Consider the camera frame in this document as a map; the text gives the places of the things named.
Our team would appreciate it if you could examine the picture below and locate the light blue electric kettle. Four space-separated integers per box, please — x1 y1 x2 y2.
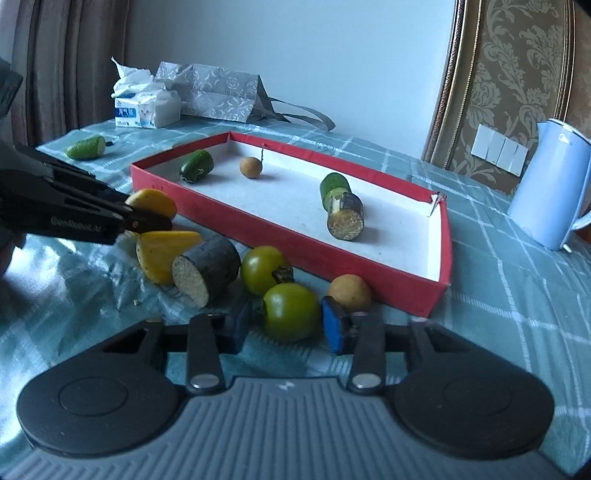
507 119 591 252

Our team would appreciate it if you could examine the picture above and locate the round sugarcane piece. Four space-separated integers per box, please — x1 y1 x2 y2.
172 235 242 308

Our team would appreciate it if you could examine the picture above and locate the ornate framed wallpaper panel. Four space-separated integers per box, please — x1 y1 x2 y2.
422 0 580 197

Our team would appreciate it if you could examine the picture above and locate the yellow jackfruit piece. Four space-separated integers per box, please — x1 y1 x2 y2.
136 231 204 284
124 188 177 232

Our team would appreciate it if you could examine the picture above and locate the cucumber piece with stem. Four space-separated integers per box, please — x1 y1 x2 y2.
65 136 115 161

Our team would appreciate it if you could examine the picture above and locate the brown longan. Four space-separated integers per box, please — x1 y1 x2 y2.
328 274 371 312

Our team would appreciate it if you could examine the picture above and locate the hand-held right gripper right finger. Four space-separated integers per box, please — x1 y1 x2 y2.
322 296 513 396

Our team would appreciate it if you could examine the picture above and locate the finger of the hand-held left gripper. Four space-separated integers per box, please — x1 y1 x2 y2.
0 170 172 245
14 147 132 208

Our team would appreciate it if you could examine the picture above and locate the split sugarcane piece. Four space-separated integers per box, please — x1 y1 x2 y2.
327 193 365 241

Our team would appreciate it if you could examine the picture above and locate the brown curtain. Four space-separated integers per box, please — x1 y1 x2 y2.
0 0 132 148

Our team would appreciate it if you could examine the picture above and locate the white wall switch panel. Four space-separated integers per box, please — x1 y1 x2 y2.
472 124 528 175

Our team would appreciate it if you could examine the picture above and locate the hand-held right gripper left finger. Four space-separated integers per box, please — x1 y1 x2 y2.
60 295 254 396

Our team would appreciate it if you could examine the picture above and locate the shallow red cardboard box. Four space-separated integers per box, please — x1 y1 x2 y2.
130 130 452 318

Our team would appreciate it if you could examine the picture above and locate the cut green cucumber piece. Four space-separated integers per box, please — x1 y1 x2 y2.
320 172 352 210

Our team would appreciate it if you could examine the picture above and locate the longan with long stem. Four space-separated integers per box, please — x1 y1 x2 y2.
239 145 265 177

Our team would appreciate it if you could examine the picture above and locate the silver patterned gift bag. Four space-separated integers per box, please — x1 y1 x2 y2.
154 61 336 132

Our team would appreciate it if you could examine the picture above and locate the person's left hand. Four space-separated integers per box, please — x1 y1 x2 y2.
0 231 27 276

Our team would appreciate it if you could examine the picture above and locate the white tissue pack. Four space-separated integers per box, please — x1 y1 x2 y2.
111 56 182 129

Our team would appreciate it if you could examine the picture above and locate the dark green cucumber piece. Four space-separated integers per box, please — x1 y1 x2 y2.
179 149 214 183

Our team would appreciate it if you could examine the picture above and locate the green tomato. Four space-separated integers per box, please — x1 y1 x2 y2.
240 246 295 296
262 282 322 342

